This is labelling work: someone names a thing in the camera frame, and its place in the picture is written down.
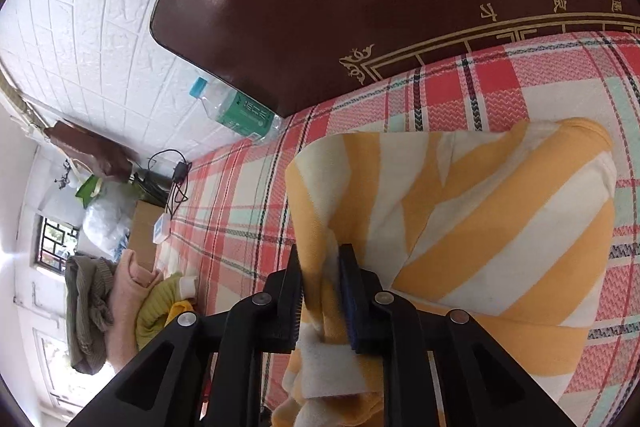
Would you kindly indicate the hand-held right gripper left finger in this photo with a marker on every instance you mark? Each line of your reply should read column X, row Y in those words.
column 296, row 302

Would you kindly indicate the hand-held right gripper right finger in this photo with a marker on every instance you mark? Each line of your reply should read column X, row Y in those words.
column 347, row 302

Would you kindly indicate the yellow white striped sweater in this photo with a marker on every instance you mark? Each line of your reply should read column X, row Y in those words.
column 475, row 227

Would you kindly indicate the red plaid blanket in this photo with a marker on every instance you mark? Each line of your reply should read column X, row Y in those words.
column 240, row 207

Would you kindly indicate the mustard yellow garment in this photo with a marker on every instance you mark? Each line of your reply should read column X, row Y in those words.
column 180, row 309

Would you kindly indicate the yellow green knitted garment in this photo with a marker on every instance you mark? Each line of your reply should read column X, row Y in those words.
column 155, row 307

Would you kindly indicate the small white box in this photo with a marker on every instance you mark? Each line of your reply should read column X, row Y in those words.
column 161, row 229

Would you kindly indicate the brown cardboard box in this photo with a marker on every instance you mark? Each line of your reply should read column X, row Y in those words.
column 145, row 232

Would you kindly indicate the pale pink garment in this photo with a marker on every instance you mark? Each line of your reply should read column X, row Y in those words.
column 125, row 307

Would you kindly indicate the green label water bottle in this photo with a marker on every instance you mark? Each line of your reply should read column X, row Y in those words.
column 240, row 112

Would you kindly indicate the clear plastic bag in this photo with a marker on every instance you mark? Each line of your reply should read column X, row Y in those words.
column 105, row 222

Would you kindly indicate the olive knitted garment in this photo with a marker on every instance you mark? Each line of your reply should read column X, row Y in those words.
column 85, row 307

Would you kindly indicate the green packet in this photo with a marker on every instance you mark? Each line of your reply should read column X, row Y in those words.
column 90, row 187

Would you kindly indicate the barred window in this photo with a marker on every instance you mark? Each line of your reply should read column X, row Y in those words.
column 52, row 244

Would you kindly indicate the brown leather bag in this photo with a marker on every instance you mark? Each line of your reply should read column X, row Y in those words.
column 95, row 152

